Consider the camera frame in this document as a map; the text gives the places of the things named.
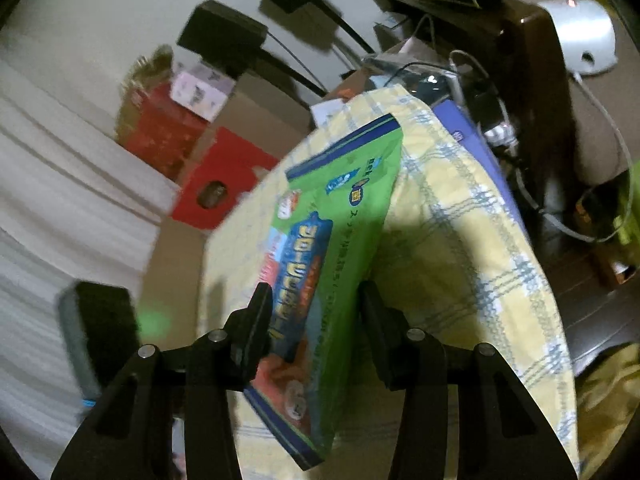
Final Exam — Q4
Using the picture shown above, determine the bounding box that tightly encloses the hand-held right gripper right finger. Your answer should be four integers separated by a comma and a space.
359, 280, 578, 480

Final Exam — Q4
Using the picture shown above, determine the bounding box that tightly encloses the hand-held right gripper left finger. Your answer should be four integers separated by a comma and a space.
50, 282, 275, 480

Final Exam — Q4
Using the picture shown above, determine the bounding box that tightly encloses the green wet wipes packet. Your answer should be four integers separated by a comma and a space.
242, 114, 405, 472

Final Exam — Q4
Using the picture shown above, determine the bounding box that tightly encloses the yellow plaid cloth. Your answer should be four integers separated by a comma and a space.
200, 85, 581, 480

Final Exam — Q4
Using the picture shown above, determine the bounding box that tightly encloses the white curtain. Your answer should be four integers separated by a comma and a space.
0, 25, 181, 461

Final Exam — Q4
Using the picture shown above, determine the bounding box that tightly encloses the red gift box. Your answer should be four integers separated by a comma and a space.
170, 126, 280, 231

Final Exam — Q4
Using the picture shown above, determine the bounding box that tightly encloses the torn red cardboard box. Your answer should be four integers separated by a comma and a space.
114, 45, 211, 181

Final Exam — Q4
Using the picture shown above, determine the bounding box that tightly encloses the large brown cardboard box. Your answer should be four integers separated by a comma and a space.
192, 90, 313, 196

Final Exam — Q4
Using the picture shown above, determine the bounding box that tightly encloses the white printed paper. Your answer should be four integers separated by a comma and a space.
310, 100, 351, 128

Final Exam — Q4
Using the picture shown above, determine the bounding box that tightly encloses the blue box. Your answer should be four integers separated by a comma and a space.
432, 100, 526, 241

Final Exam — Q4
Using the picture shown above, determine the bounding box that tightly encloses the small white box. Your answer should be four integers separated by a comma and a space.
170, 62, 236, 122

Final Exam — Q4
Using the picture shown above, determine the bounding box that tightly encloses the yellow plastic bag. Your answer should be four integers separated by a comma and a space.
575, 342, 640, 480

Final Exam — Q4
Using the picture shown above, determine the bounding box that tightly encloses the black power adapter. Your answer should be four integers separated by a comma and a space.
465, 85, 506, 126

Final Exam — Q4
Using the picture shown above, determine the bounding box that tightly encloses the green lunch box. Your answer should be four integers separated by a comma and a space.
612, 160, 640, 246

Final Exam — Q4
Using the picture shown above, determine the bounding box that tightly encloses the grey box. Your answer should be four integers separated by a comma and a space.
375, 12, 411, 46

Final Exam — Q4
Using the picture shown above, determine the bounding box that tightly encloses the white rounded device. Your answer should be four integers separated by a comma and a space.
537, 0, 617, 77

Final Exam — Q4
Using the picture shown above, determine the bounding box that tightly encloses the white cable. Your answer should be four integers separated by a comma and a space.
570, 72, 633, 243

